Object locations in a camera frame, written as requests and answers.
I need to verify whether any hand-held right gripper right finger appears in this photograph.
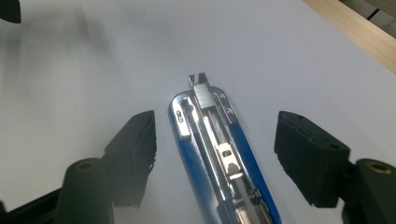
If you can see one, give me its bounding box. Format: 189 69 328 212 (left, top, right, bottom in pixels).
274 110 352 209

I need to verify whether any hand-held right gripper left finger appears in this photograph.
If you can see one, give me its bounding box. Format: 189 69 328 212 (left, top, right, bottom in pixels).
103 109 158 209

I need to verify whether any blue stapler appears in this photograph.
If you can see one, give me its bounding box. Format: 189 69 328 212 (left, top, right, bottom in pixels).
167 72 283 224

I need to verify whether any silver staple strip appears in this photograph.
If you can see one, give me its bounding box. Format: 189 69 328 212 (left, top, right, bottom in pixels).
191 81 216 110

